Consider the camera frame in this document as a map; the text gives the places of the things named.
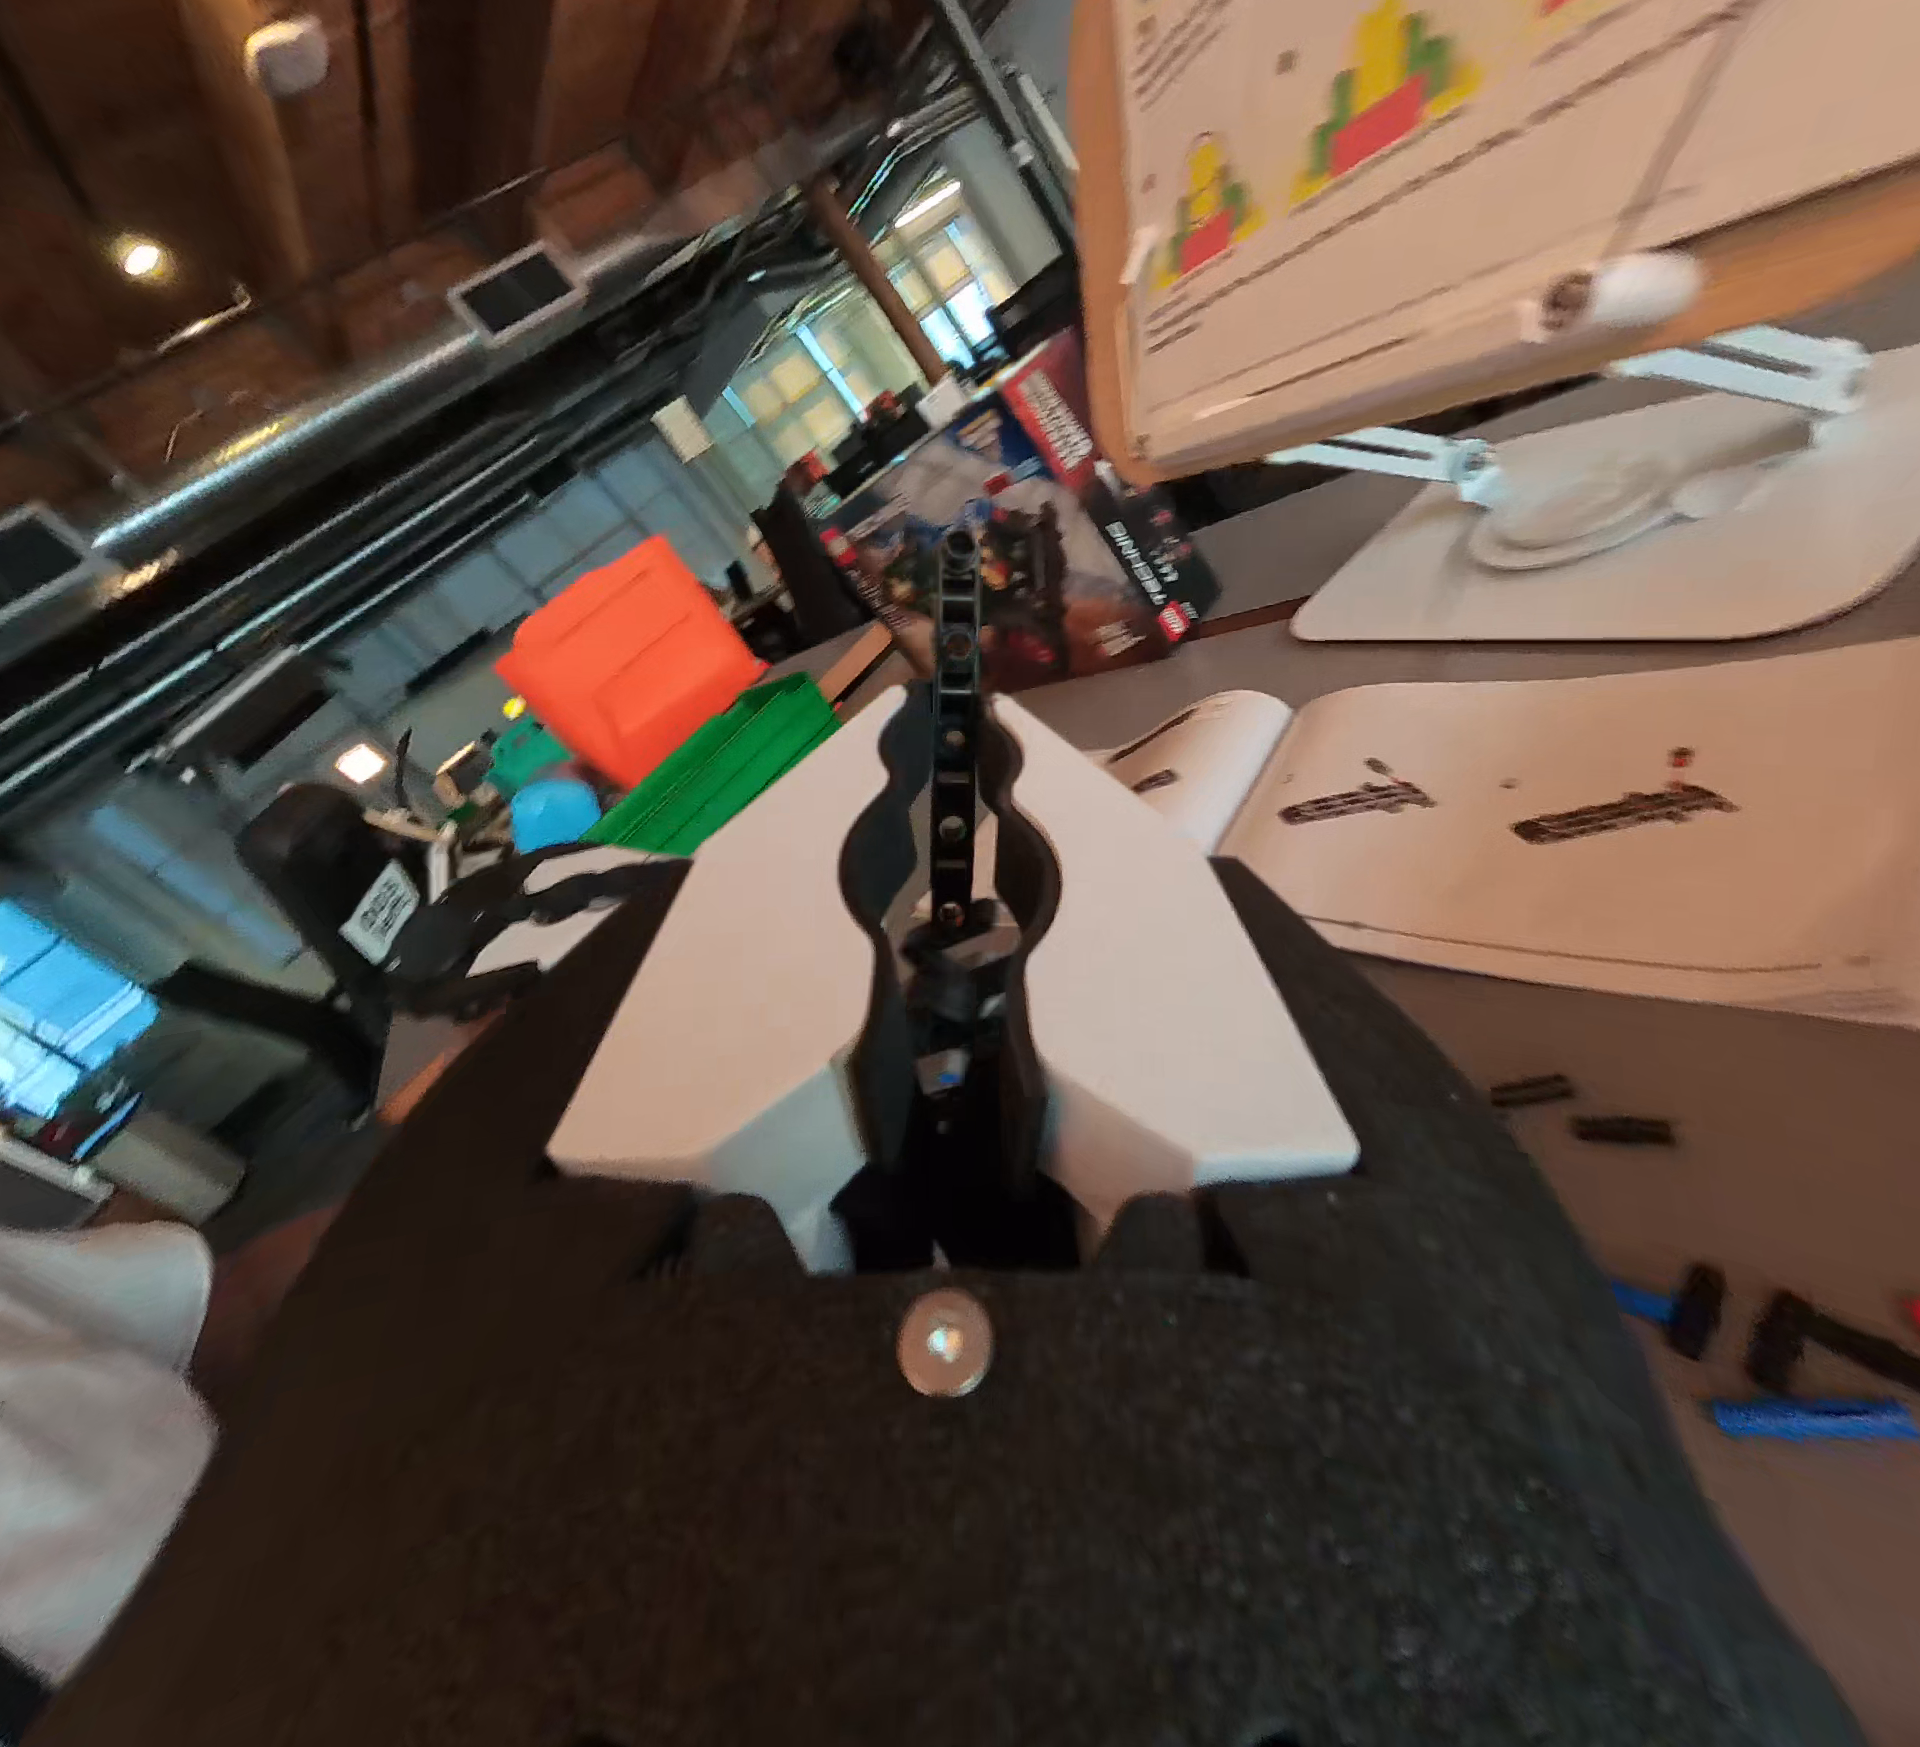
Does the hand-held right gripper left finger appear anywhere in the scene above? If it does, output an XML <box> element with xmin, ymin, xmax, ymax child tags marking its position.
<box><xmin>547</xmin><ymin>685</ymin><xmax>920</xmax><ymax>1272</ymax></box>

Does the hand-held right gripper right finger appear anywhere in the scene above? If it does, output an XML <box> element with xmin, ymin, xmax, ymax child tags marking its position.
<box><xmin>978</xmin><ymin>694</ymin><xmax>1362</xmax><ymax>1247</ymax></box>

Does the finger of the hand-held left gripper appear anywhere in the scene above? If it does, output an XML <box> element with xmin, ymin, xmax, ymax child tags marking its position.
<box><xmin>465</xmin><ymin>902</ymin><xmax>628</xmax><ymax>984</ymax></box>

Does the black grey lego connector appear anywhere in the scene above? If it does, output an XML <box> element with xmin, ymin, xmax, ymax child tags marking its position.
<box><xmin>897</xmin><ymin>895</ymin><xmax>1029</xmax><ymax>1133</ymax></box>

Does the long black lego beam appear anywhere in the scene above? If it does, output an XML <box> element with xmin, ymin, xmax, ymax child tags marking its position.
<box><xmin>927</xmin><ymin>523</ymin><xmax>994</xmax><ymax>935</ymax></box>

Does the lego instruction booklet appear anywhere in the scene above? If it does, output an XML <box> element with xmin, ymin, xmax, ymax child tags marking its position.
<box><xmin>1093</xmin><ymin>645</ymin><xmax>1920</xmax><ymax>1031</ymax></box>

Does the lego set box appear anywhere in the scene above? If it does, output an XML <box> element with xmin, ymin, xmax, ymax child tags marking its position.
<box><xmin>817</xmin><ymin>329</ymin><xmax>1225</xmax><ymax>692</ymax></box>

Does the black angled lego beam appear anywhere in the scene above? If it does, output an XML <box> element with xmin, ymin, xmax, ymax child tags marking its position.
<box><xmin>1746</xmin><ymin>1293</ymin><xmax>1920</xmax><ymax>1390</ymax></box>

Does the blue lego axle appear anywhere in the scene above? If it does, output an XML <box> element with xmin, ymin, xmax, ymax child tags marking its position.
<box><xmin>1709</xmin><ymin>1393</ymin><xmax>1920</xmax><ymax>1444</ymax></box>

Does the green plastic bin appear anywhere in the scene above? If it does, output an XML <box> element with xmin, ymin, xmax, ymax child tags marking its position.
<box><xmin>583</xmin><ymin>672</ymin><xmax>843</xmax><ymax>862</ymax></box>

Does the orange plastic bin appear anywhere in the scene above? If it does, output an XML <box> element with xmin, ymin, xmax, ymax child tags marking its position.
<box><xmin>495</xmin><ymin>535</ymin><xmax>768</xmax><ymax>792</ymax></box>

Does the black desk chair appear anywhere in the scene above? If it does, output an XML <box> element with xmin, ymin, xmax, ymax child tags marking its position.
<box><xmin>754</xmin><ymin>483</ymin><xmax>859</xmax><ymax>643</ymax></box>

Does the white ceiling vent grille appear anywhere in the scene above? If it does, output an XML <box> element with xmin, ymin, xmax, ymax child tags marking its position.
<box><xmin>448</xmin><ymin>245</ymin><xmax>592</xmax><ymax>342</ymax></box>

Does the wooden white book stand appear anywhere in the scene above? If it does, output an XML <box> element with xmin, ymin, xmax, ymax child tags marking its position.
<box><xmin>1069</xmin><ymin>0</ymin><xmax>1920</xmax><ymax>649</ymax></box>

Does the white ceiling sensor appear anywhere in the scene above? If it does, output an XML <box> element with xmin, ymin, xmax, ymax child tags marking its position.
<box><xmin>245</xmin><ymin>17</ymin><xmax>330</xmax><ymax>96</ymax></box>

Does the silver ventilation duct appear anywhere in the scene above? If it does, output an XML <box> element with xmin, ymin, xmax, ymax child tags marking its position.
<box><xmin>0</xmin><ymin>210</ymin><xmax>841</xmax><ymax>579</ymax></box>

